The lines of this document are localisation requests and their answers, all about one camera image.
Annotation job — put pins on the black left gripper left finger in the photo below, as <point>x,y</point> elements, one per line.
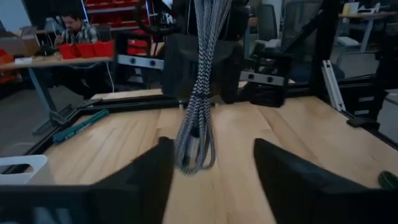
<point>146,186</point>

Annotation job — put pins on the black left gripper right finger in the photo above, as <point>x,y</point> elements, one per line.
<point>295,193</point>

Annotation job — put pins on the white plastic bin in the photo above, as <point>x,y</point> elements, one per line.
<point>37,161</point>

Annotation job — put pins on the red plastic bin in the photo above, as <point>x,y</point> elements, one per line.
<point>104,48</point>
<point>67,51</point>
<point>85,50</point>

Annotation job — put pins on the wooden workbench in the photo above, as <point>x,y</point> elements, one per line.
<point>46,62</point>

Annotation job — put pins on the person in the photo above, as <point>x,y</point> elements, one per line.
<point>77,31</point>

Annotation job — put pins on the grey office chair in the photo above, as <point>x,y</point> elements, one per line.
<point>267,21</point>

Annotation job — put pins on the red bin shelf rack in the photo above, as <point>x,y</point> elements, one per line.
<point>105,9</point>

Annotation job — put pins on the silver metal bracket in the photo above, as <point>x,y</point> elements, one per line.
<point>261,78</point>
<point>332,84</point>
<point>141,61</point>

